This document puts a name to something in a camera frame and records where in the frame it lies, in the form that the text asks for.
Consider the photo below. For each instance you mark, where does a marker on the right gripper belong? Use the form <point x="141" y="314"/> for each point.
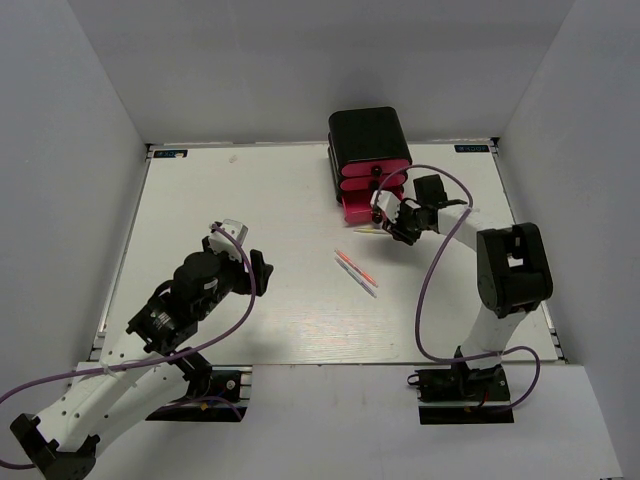
<point x="398" y="230"/>

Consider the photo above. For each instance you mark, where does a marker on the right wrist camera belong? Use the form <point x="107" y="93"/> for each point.
<point x="385" y="206"/>

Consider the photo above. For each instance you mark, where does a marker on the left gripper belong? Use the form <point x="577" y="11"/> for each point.
<point x="261" y="272"/>

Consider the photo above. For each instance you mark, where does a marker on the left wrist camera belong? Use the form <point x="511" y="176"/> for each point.
<point x="227" y="234"/>

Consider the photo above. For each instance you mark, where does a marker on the corner label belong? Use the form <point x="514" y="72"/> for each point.
<point x="170" y="153"/>
<point x="471" y="148"/>

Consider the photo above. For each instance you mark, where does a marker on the black drawer cabinet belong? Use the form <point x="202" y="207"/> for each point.
<point x="364" y="135"/>

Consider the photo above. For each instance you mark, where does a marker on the right corner label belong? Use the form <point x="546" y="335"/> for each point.
<point x="471" y="148"/>

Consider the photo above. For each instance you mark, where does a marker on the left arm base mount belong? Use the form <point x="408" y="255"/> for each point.
<point x="224" y="399"/>

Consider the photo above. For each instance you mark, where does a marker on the left corner label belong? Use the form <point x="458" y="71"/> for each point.
<point x="170" y="153"/>

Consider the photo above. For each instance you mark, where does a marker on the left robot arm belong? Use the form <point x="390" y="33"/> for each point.
<point x="149" y="368"/>

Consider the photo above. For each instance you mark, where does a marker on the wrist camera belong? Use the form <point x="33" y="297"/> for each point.
<point x="385" y="206"/>
<point x="227" y="234"/>

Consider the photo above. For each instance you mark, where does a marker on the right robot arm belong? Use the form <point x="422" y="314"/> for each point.
<point x="512" y="276"/>

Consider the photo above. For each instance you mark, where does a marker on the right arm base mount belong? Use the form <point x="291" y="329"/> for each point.
<point x="452" y="396"/>

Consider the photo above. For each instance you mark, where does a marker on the yellow pen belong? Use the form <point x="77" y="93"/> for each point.
<point x="371" y="231"/>

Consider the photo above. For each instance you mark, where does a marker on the red clear pen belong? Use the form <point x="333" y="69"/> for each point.
<point x="368" y="278"/>

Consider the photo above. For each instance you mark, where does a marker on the blue clear pen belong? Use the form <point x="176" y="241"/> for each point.
<point x="356" y="277"/>

